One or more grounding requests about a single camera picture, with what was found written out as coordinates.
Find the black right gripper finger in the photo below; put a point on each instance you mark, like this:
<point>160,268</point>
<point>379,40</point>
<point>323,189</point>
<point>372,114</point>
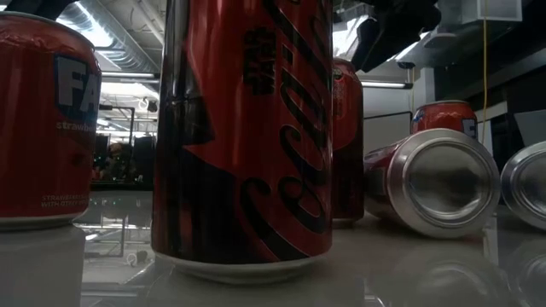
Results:
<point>375,42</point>

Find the red Fanta strawberry can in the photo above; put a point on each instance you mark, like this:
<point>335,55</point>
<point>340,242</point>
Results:
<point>443,183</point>
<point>38,128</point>
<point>443,117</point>

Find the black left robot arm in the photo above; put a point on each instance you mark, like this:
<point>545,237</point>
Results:
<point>38,6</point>

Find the red Coca-Cola can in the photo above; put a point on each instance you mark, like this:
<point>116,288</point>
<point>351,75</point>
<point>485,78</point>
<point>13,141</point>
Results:
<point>347,128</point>

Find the red Star Wars cola can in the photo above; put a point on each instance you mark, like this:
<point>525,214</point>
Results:
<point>529,187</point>
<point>239,149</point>

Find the person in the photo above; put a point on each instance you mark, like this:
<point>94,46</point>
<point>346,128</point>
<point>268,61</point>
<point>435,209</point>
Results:
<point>114,160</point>

